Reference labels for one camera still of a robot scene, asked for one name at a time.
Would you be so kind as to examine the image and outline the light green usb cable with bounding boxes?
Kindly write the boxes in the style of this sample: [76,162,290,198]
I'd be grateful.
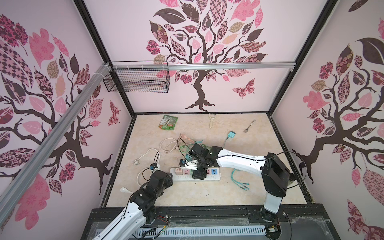
[178,133,211,157]

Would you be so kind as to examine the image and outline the glass jar black lid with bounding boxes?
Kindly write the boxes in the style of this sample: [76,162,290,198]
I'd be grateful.
[288,173,297,187]

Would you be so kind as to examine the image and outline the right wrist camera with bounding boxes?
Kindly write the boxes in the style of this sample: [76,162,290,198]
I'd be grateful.
[179,160,199,171]

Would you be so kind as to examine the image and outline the metal fork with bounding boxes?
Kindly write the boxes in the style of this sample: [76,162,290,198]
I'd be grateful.
[244,120,256,133]

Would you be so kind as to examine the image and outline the black wire basket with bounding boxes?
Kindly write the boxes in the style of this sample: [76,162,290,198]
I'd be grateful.
[103,60,171,93]

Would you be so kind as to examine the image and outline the tangled charging cables bundle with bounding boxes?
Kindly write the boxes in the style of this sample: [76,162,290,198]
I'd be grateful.
[230,168,251,192]

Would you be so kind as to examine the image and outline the white multicolour power strip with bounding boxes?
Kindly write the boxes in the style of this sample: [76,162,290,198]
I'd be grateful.
[170,168,221,182]

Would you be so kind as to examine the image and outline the white power strip cable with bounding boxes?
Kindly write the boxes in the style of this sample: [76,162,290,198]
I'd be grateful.
[133,148,161,187]

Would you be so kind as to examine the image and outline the teal charger plug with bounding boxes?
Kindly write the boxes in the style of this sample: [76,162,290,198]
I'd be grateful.
[223,131,236,148]

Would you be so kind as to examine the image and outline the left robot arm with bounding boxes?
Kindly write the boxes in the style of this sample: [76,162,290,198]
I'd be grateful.
[94,170,173,240]

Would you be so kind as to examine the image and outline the back aluminium rail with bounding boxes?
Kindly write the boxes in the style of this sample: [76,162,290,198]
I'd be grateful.
[113,62,296,71]

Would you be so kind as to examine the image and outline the left aluminium rail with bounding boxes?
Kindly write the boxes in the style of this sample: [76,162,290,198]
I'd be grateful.
[1,63,111,224]

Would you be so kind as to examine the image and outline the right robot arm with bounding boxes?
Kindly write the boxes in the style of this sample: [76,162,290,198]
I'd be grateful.
[180,144,291,219]

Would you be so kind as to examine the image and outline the white vented cable duct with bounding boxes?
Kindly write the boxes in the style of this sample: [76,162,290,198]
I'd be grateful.
[130,226,266,240]

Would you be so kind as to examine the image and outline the black front base frame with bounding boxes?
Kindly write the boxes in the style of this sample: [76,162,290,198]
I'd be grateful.
[81,204,340,240]

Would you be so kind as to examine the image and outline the pink charger plug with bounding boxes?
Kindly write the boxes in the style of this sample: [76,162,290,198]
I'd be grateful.
[175,168,183,176]

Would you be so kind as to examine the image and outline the cream vegetable peeler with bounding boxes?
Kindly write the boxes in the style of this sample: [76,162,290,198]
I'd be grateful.
[209,114,217,129]

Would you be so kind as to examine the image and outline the aluminium rail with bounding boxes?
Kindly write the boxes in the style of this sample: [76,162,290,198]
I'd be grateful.
[113,62,296,71]
[1,63,111,224]

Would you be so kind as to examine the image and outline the green snack packet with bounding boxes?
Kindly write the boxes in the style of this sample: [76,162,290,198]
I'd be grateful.
[159,115,178,130]

